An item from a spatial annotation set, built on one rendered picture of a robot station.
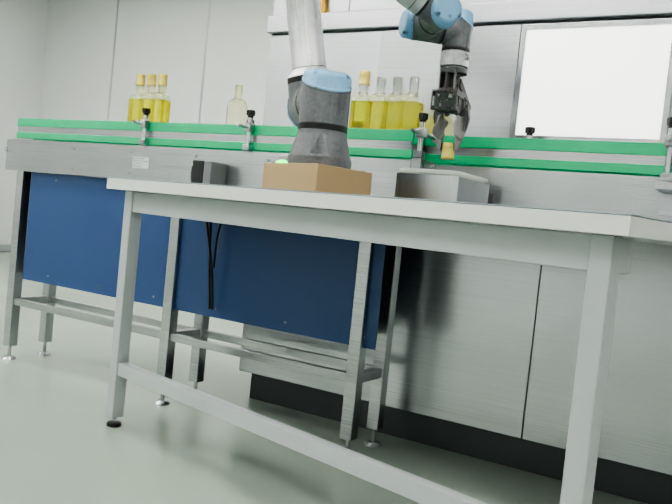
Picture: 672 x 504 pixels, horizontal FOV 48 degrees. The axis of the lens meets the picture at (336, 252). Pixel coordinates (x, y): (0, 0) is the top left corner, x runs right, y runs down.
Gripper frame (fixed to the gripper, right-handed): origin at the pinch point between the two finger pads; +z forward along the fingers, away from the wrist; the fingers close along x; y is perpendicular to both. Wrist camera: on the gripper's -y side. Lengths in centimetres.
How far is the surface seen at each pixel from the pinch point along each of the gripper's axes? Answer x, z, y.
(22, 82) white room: -595, -83, -325
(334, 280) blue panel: -33, 41, -5
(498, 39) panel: 0.7, -35.9, -29.7
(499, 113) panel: 3.6, -13.8, -29.5
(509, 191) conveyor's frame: 14.6, 10.3, -11.1
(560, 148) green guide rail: 26.6, -2.1, -12.5
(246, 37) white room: -327, -125, -339
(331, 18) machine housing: -60, -45, -33
